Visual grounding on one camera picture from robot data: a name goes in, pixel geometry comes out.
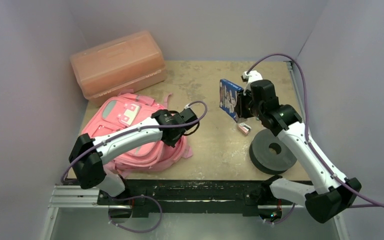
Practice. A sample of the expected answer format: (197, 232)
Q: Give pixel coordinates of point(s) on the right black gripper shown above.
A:
(245, 106)

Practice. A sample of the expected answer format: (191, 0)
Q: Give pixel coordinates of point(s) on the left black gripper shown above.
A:
(174, 141)

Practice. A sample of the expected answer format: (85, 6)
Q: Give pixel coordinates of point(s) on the blue comic book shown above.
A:
(228, 97)

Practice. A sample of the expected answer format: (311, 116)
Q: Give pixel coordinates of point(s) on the pink student backpack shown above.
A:
(127, 109)

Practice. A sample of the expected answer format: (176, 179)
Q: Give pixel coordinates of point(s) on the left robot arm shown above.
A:
(89, 154)

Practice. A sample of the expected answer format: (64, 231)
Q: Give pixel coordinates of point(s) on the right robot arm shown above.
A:
(332, 191)

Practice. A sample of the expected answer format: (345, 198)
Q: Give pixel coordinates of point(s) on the pink white stapler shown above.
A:
(244, 128)

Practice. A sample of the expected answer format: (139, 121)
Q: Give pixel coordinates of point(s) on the dark grey tape roll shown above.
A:
(270, 155)

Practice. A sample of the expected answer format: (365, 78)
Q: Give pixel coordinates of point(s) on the orange translucent plastic box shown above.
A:
(124, 65)

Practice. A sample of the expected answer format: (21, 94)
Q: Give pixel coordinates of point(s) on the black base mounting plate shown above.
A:
(250, 198)

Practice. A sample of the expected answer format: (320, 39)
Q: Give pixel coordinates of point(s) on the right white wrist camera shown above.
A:
(250, 77)

